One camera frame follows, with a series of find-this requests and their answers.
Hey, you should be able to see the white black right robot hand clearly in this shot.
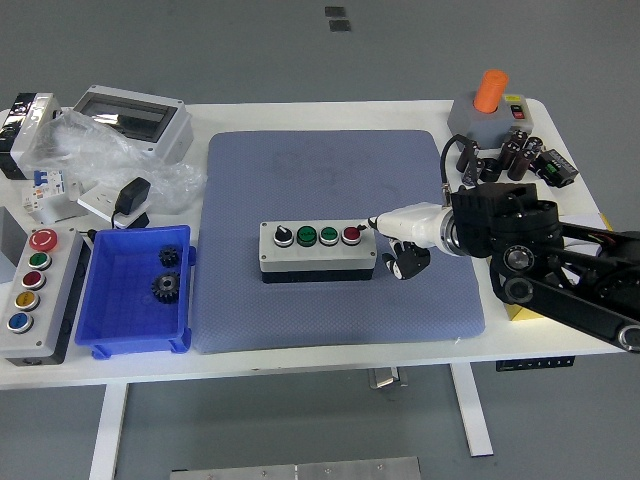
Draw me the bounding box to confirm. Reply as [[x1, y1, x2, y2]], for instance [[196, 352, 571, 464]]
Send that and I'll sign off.
[[366, 201, 454, 281]]

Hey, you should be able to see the grey four-button control box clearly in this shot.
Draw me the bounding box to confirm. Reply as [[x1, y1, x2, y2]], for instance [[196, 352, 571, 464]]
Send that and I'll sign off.
[[258, 219, 378, 285]]

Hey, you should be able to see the black desk height controller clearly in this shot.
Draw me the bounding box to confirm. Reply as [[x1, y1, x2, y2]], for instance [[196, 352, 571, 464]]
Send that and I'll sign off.
[[496, 357, 574, 372]]

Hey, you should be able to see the grey five-button control box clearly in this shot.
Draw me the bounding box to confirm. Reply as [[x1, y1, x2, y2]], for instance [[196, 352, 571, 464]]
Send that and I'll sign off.
[[0, 227, 92, 367]]

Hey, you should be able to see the short black capacitor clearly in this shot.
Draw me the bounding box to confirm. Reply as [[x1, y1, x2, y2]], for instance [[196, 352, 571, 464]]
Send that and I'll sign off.
[[479, 157, 503, 183]]

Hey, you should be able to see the yellow white cardboard box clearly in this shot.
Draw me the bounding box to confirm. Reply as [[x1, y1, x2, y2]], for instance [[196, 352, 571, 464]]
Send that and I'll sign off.
[[503, 212, 619, 322]]

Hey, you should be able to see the black module with green label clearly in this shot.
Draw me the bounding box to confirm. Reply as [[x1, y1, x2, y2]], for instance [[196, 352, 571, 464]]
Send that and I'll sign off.
[[530, 148, 580, 189]]

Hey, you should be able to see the orange cylinder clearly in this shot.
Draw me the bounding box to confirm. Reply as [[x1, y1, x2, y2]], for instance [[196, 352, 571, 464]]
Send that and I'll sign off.
[[473, 68, 510, 114]]

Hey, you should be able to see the blue-grey table mat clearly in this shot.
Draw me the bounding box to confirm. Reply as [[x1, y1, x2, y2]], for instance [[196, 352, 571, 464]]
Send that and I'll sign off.
[[192, 129, 486, 355]]

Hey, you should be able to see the white table leg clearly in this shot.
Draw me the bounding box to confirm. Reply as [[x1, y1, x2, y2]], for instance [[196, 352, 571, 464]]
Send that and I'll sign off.
[[449, 363, 495, 457], [88, 383, 130, 480]]

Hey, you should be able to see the large black bevel gear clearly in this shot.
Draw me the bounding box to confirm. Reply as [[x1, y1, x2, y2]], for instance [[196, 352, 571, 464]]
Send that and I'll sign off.
[[151, 271, 182, 304]]

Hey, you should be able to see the grey metal plate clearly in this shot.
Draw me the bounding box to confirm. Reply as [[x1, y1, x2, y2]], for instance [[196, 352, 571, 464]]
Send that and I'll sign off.
[[169, 456, 421, 480]]

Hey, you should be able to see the black power adapter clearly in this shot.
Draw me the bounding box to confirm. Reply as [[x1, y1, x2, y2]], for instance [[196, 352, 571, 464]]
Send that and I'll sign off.
[[110, 176, 152, 230]]

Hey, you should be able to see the blue plastic bin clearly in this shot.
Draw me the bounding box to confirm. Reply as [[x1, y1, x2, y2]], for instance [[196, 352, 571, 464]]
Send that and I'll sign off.
[[74, 224, 197, 360]]

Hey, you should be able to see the white power socket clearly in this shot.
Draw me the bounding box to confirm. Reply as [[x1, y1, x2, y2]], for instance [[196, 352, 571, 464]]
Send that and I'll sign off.
[[77, 184, 151, 229]]

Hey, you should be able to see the clear plastic bag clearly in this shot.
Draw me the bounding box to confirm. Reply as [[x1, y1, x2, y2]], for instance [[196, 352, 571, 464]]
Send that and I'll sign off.
[[22, 108, 207, 214]]

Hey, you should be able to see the white blue circuit breaker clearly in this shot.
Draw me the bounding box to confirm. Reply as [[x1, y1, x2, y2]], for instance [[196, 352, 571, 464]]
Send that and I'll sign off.
[[20, 168, 69, 214]]

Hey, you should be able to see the white black electrical device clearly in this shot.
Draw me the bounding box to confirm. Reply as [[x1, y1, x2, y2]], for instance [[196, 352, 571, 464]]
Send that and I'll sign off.
[[0, 92, 62, 180]]

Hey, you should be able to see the plain grey box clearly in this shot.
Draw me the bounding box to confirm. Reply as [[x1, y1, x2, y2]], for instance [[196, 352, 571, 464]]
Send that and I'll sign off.
[[0, 207, 29, 286]]

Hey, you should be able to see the grey switch base box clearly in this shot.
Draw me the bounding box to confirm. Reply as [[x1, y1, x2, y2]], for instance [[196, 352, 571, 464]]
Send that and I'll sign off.
[[446, 93, 535, 151]]

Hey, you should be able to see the metal table bracket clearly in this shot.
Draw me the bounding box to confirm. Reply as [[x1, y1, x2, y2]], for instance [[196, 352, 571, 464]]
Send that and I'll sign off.
[[368, 367, 409, 390]]

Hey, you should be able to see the grey enclosure with clear lid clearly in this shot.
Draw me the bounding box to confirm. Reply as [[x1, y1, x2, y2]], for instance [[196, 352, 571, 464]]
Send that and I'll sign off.
[[72, 84, 195, 166]]

